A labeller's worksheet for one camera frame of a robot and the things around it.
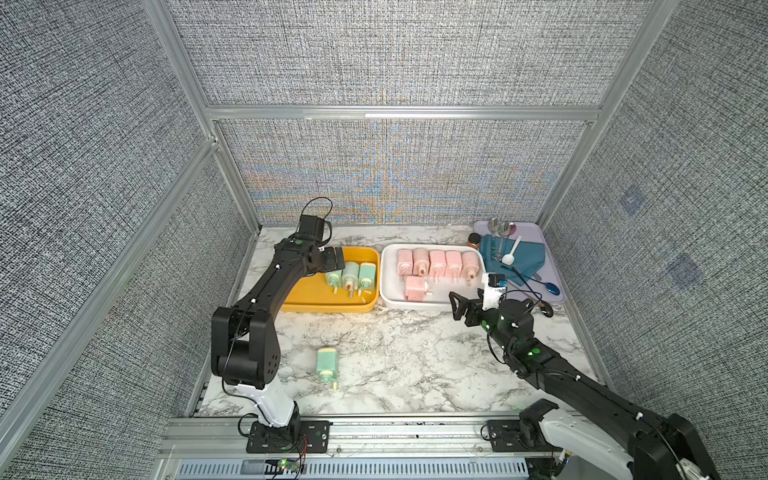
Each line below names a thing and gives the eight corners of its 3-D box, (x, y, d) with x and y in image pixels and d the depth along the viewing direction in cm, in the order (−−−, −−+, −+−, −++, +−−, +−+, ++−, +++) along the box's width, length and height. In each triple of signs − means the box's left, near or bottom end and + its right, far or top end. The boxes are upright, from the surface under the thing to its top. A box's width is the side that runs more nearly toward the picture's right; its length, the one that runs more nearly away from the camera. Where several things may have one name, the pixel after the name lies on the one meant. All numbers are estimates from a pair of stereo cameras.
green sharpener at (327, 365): (317, 389, 83) (312, 381, 77) (322, 357, 89) (317, 347, 83) (337, 389, 83) (333, 381, 77) (340, 357, 89) (337, 347, 83)
